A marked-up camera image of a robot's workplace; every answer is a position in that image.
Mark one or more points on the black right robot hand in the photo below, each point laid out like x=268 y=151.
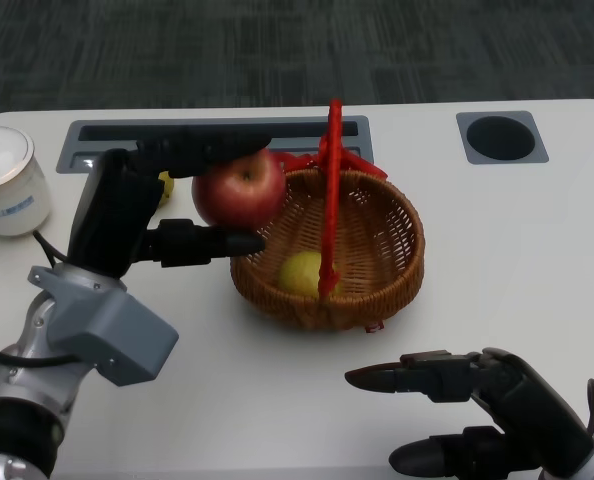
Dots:
x=532 y=405

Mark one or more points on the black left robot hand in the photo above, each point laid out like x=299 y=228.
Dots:
x=112 y=215

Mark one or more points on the red apple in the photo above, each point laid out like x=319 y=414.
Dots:
x=237 y=192

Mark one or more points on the yellow lemon on table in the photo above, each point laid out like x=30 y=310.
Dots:
x=166 y=190

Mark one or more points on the white lidded ceramic cup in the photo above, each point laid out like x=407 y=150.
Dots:
x=9 y=192

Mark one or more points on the yellow-green pear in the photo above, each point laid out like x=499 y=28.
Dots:
x=299 y=274

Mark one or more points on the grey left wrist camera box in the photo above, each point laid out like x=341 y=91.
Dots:
x=112 y=335

